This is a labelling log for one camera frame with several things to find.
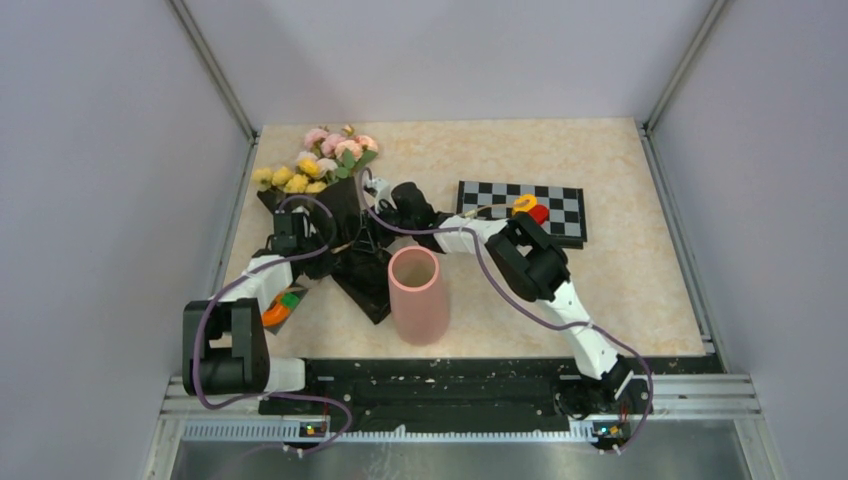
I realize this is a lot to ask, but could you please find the beige ribbon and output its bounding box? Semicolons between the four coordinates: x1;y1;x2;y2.
330;201;514;254

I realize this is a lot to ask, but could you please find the flower bouquet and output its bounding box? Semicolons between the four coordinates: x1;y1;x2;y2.
251;125;390;324

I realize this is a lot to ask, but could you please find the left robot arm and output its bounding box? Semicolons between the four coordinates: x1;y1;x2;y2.
182;209;337;410

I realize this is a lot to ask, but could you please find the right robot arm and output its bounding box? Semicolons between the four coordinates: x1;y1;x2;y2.
359;177;634;420

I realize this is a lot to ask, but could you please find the pink vase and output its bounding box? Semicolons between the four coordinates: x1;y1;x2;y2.
388;246;450;346

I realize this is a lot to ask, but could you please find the green toy brick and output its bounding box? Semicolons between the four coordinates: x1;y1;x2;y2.
280;293;300;310

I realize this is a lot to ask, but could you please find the black white chessboard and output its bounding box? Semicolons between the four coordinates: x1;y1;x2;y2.
456;180;588;249

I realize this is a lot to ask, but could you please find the yellow toy block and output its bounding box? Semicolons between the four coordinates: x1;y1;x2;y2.
511;194;538;215

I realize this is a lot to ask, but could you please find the red toy block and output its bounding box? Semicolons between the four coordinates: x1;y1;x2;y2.
527;204;550;226

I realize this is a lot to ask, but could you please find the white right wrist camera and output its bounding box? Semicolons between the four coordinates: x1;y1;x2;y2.
364;177;392;212

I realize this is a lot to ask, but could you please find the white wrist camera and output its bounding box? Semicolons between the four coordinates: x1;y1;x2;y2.
364;177;392;212
272;210;310;243

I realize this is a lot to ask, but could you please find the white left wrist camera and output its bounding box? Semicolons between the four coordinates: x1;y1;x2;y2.
272;210;310;243

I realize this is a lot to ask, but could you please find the orange ring toy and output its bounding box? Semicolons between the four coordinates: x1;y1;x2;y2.
261;291;291;328

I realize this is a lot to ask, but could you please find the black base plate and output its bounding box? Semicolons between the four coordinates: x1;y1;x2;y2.
258;357;654;435

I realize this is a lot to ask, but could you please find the aluminium frame rail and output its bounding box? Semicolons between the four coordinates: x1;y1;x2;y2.
164;0;259;145

